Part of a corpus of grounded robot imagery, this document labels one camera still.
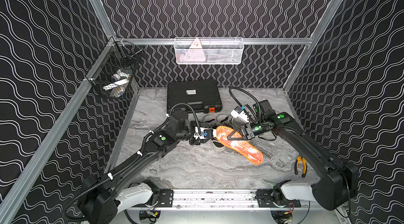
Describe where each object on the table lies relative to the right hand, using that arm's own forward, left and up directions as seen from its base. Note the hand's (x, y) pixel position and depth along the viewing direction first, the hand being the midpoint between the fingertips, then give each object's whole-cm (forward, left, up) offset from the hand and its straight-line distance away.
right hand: (229, 138), depth 67 cm
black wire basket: (+55, +63, +5) cm, 84 cm away
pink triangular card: (+47, +16, +11) cm, 50 cm away
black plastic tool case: (+43, +12, -18) cm, 48 cm away
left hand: (+6, +7, +1) cm, 10 cm away
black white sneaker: (+23, +7, -20) cm, 31 cm away
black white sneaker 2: (+24, -1, -20) cm, 32 cm away
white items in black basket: (+20, +51, +10) cm, 56 cm away
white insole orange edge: (-4, -5, 0) cm, 7 cm away
